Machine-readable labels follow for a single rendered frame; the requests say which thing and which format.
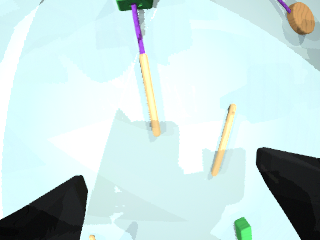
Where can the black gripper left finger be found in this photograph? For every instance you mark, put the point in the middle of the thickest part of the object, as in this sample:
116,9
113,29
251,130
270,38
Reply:
57,215

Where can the round wooden button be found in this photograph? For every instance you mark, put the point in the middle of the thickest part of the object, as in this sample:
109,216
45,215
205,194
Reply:
301,18

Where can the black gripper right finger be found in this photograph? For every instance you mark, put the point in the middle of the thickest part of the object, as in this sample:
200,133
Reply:
294,181

